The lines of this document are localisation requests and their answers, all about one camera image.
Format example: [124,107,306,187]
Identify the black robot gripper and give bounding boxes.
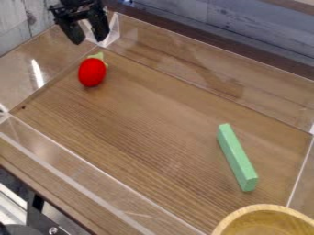
[48,0,111,45]

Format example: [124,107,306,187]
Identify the red plush strawberry toy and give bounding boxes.
[78,52,108,87]

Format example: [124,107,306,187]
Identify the green rectangular block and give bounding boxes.
[216,124,259,192]

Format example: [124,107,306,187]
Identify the black metal table clamp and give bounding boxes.
[0,193,70,235]

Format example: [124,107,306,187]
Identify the wooden bowl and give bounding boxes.
[211,204,314,235]

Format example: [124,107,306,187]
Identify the clear acrylic corner bracket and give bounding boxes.
[76,11,121,49]

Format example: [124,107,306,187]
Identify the clear acrylic enclosure walls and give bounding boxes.
[0,13,314,235]

